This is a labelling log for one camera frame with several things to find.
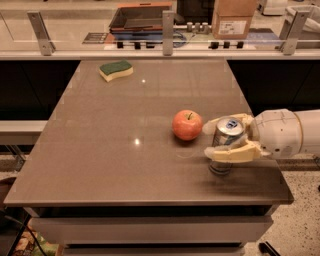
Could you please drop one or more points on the red apple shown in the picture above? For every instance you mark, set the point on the red apple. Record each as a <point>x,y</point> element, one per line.
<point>187,125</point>

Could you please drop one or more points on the left metal glass bracket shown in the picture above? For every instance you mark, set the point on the left metal glass bracket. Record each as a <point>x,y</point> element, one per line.
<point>45,43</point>

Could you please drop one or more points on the black object on floor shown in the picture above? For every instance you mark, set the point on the black object on floor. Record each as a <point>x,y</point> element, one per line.
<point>266,247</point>

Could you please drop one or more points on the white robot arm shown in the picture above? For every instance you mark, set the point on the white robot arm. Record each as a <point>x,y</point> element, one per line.
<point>310,124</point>

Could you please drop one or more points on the dark open tray box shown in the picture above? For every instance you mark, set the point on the dark open tray box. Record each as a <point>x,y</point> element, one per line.
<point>139,17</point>

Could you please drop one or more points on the green yellow sponge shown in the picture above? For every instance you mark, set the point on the green yellow sponge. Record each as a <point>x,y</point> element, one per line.
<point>111,71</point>

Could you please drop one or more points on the grey table drawer front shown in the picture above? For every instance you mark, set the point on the grey table drawer front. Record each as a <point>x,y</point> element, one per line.
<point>157,230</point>

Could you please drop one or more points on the cardboard box with label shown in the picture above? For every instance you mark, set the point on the cardboard box with label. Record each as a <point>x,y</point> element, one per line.
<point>232,18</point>

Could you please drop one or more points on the silver blue redbull can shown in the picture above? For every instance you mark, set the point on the silver blue redbull can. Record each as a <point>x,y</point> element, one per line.
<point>228,130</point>

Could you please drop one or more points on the right metal glass bracket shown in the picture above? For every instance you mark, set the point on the right metal glass bracket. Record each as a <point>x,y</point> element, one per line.
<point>291,31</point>

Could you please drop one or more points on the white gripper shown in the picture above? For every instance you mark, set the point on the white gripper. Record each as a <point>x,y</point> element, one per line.
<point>277,132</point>

